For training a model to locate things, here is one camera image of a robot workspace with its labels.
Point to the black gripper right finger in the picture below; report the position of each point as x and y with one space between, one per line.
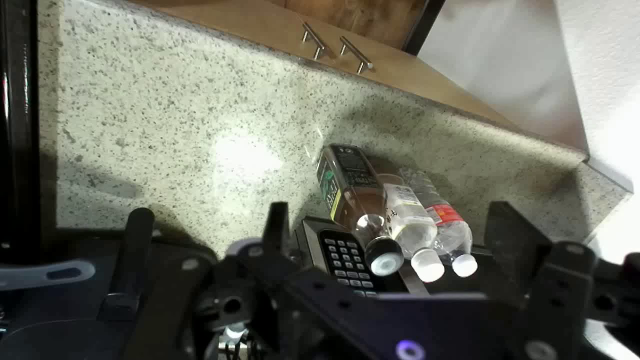
562 286

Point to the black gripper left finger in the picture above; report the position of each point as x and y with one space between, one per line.
152 293

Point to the black stainless microwave oven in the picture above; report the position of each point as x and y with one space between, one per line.
110 106

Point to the clear red-label water bottle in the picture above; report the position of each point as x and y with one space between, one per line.
452 244

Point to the clear white-label water bottle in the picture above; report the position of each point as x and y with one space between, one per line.
414 230

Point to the dark brown sauce bottle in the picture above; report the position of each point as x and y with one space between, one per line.
354 200

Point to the wooden upper cabinet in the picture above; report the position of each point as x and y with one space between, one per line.
285 30

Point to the left silver cabinet handle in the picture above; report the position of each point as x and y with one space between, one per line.
321 48

